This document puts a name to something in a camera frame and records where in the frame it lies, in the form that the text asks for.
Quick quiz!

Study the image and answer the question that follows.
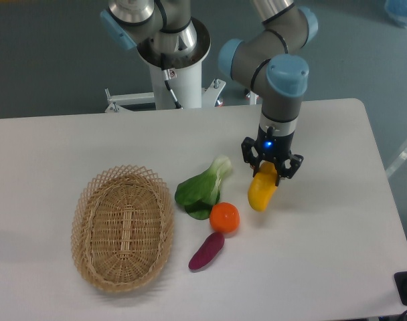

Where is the purple sweet potato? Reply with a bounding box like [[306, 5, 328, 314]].
[[188, 232, 225, 271]]

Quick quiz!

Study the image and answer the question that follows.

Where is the woven wicker basket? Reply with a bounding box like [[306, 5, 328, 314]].
[[71, 165, 174, 293]]

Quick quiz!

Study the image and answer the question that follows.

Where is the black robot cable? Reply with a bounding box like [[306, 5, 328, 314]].
[[160, 52, 183, 110]]

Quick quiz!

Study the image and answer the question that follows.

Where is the blue plastic bag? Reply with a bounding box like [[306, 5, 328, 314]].
[[384, 0, 407, 29]]

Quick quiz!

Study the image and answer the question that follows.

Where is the yellow mango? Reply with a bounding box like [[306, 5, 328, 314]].
[[248, 162, 278, 212]]

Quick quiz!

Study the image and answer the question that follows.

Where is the orange tangerine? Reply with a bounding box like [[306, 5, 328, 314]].
[[210, 202, 240, 233]]

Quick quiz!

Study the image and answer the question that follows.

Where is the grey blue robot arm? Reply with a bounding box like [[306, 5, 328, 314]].
[[100, 1, 318, 179]]

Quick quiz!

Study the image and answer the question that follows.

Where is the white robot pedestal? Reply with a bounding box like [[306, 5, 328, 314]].
[[105, 18, 226, 113]]

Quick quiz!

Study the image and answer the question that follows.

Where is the green bok choy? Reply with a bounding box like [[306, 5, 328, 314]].
[[174, 155, 232, 220]]

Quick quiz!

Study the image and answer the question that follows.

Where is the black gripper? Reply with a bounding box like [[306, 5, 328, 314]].
[[241, 128, 304, 187]]

